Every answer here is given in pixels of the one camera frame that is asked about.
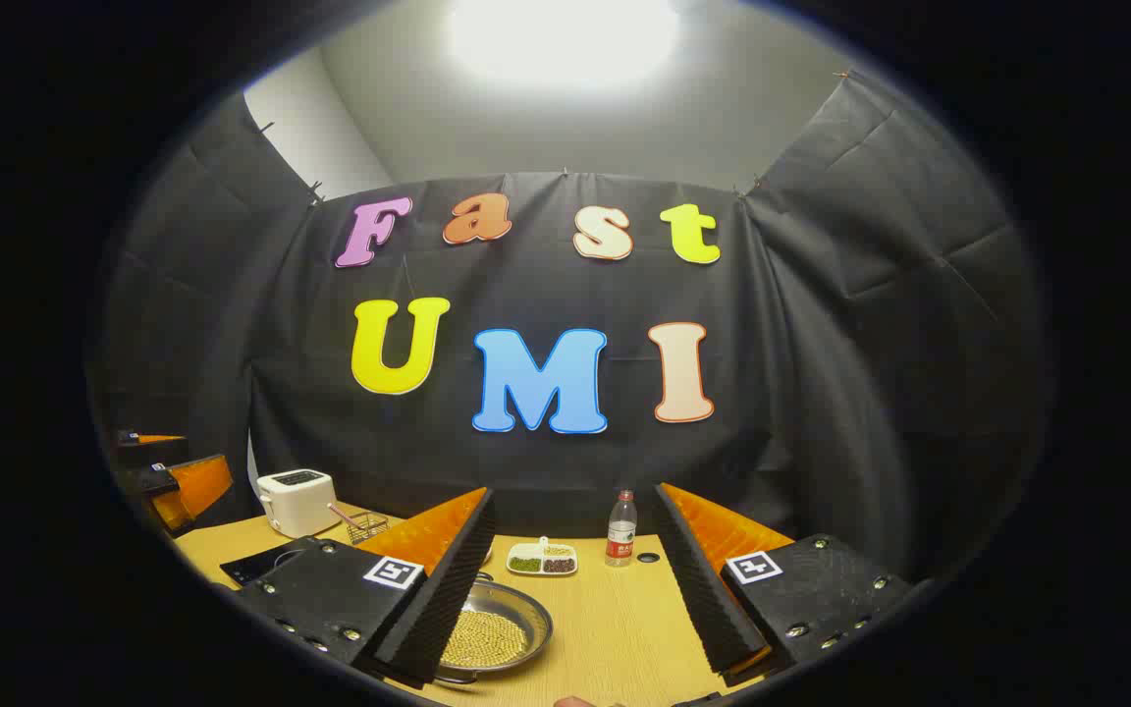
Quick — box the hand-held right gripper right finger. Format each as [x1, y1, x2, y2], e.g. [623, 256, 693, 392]
[654, 483, 920, 679]

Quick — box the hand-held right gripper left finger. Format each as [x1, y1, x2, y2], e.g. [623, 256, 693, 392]
[237, 488, 498, 686]

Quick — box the stainless steel pot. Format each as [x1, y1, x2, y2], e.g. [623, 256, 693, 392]
[433, 577, 555, 685]

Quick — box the pile of soybeans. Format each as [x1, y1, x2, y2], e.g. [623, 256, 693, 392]
[440, 609, 530, 671]

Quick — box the white divided bean dish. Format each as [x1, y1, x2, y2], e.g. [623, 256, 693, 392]
[507, 537, 579, 576]

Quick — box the white toaster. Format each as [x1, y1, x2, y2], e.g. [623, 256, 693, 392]
[256, 469, 341, 539]

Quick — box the clear red label water bottle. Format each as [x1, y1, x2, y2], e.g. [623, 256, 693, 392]
[606, 490, 638, 568]

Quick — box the black backdrop cloth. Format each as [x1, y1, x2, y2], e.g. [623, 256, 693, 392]
[89, 74, 1052, 590]

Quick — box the large ceiling light panel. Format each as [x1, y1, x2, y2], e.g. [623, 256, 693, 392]
[448, 0, 679, 89]

